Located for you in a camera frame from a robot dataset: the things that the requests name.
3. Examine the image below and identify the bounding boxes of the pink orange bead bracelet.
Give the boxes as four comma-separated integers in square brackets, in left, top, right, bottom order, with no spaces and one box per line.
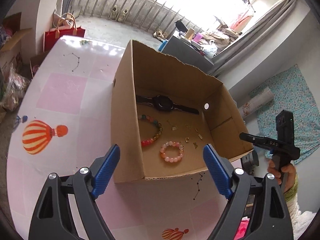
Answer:
[159,141,185,164]

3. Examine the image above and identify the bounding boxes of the multicolour bead bracelet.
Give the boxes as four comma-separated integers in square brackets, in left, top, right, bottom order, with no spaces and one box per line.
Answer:
[138,114,164,147]

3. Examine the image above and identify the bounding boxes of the red tote bag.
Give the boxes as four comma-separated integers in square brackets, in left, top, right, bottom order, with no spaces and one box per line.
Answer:
[43,12,86,52]

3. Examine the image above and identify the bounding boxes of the right hand holding grip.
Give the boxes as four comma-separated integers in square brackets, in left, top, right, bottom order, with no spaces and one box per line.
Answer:
[267,159,296,193]

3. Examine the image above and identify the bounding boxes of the large brown cardboard box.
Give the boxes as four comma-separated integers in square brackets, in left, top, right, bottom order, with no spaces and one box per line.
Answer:
[111,40,253,183]

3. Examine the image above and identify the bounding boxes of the rolled patterned wallpaper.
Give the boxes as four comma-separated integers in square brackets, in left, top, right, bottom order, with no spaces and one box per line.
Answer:
[238,87,274,119]

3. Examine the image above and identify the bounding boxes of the teal floral cloth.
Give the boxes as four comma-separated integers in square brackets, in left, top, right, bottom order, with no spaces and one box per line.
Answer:
[249,65,319,165]

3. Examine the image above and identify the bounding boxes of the black wrist watch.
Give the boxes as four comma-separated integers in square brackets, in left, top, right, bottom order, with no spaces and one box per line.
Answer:
[136,95,200,115]

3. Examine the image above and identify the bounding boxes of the grey curtain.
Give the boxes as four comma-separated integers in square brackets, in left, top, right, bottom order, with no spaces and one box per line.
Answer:
[207,0,297,76]

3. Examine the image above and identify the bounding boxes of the open cardboard box with bags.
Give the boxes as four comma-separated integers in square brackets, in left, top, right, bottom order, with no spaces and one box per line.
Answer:
[1,12,32,80]

